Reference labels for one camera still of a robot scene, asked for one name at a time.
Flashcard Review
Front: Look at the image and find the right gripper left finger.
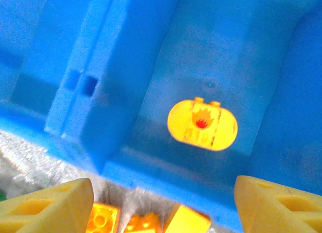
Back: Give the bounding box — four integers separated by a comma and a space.
0, 178, 95, 233

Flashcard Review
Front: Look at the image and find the round yellow lego flame print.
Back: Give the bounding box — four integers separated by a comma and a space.
167, 97, 238, 152

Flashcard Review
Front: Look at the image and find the blue three-compartment bin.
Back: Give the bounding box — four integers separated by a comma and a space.
0, 0, 322, 233

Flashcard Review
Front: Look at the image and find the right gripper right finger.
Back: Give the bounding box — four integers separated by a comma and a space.
234, 175, 322, 233

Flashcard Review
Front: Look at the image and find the yellow two-by-four lego brick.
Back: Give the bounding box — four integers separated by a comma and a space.
86, 202, 121, 233

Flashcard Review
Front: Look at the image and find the yellow two-by-two lego brick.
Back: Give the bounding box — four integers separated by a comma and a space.
124, 212, 162, 233
163, 203, 212, 233

